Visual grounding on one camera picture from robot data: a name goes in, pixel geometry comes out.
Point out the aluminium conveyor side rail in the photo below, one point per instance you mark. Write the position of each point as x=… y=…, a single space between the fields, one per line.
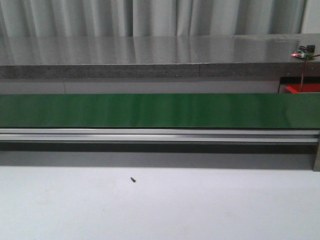
x=286 y=136

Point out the green conveyor belt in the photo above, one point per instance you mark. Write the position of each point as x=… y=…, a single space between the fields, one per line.
x=161 y=110

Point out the red plastic bin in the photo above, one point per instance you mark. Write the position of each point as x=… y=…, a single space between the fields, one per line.
x=306 y=88

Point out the grey stone back bench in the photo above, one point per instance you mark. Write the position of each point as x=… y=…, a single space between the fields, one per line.
x=219 y=56

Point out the grey conveyor support leg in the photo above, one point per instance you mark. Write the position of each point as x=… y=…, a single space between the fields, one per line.
x=315 y=163

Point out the small green circuit board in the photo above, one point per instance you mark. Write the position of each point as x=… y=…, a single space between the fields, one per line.
x=304 y=52

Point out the grey curtain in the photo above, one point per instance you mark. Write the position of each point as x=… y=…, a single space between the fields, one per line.
x=140 y=18

